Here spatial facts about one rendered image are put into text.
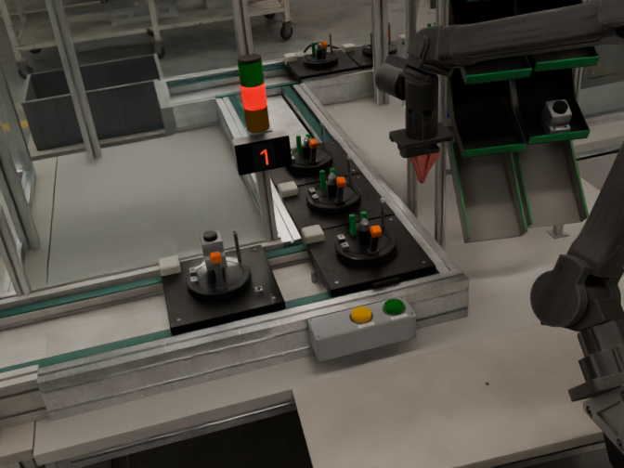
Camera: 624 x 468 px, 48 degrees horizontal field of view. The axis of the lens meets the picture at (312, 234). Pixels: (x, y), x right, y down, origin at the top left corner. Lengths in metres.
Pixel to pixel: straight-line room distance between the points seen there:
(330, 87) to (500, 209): 1.24
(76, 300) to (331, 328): 0.59
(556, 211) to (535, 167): 0.11
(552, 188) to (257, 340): 0.75
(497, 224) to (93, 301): 0.92
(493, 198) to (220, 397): 0.74
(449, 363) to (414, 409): 0.15
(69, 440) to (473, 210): 0.96
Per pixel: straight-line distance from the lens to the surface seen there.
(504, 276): 1.73
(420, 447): 1.33
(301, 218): 1.76
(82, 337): 1.61
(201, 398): 1.46
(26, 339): 1.66
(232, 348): 1.45
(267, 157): 1.55
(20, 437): 1.52
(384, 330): 1.43
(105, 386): 1.47
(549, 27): 1.10
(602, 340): 0.99
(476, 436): 1.35
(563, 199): 1.71
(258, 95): 1.49
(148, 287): 1.66
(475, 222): 1.62
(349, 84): 2.74
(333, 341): 1.41
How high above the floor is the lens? 1.85
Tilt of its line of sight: 31 degrees down
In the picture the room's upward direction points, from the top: 6 degrees counter-clockwise
